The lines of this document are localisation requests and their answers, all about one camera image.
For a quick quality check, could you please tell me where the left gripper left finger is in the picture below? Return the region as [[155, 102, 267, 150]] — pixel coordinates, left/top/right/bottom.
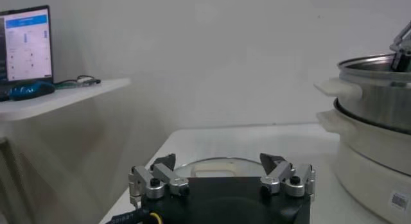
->
[[128, 153, 190, 210]]

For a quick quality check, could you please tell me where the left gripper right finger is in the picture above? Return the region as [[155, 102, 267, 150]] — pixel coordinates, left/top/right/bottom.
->
[[259, 152, 316, 199]]

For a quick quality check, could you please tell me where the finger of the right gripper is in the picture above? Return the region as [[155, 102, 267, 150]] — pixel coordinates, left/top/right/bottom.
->
[[389, 19, 411, 73]]

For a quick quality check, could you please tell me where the glass lid with white handle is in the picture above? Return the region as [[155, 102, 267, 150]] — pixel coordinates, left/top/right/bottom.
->
[[173, 157, 267, 178]]

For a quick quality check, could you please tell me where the stainless steel steamer basket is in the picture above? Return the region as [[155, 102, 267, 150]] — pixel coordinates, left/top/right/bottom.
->
[[313, 53, 411, 135]]

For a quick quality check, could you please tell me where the white electric cooker base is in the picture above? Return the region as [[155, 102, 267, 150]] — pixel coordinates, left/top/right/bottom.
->
[[316, 109, 411, 224]]

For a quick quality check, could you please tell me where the white side table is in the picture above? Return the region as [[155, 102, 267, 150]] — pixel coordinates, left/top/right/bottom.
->
[[0, 77, 132, 224]]

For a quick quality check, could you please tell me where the blue handheld device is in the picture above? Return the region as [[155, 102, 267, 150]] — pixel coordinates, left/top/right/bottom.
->
[[8, 80, 56, 101]]

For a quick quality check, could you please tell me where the laptop with lit screen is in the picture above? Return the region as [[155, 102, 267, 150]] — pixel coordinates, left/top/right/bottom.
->
[[0, 4, 55, 91]]

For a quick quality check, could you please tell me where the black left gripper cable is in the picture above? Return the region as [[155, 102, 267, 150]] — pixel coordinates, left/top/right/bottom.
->
[[105, 208, 164, 224]]

